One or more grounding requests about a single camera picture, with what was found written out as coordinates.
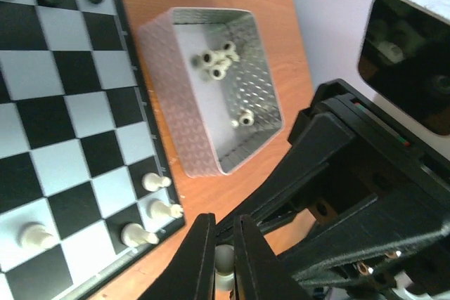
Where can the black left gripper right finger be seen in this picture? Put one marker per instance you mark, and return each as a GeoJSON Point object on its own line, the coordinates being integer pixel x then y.
{"type": "Point", "coordinates": [258, 273]}

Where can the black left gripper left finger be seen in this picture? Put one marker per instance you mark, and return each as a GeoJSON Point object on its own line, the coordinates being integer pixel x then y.
{"type": "Point", "coordinates": [190, 274]}

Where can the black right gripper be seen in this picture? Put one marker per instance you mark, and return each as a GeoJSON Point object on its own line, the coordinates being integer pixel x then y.
{"type": "Point", "coordinates": [379, 196]}

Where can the white chess pawn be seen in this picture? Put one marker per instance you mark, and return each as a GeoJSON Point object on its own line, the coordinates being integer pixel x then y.
{"type": "Point", "coordinates": [224, 267]}
{"type": "Point", "coordinates": [153, 182]}

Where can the white chess piece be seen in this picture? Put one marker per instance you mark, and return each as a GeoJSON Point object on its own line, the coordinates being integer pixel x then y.
{"type": "Point", "coordinates": [134, 235]}
{"type": "Point", "coordinates": [36, 236]}
{"type": "Point", "coordinates": [158, 210]}

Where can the black and silver chessboard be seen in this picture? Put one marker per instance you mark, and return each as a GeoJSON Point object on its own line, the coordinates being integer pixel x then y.
{"type": "Point", "coordinates": [77, 136]}

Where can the silver embossed tin tray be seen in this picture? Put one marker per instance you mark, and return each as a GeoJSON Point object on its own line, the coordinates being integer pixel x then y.
{"type": "Point", "coordinates": [212, 80]}

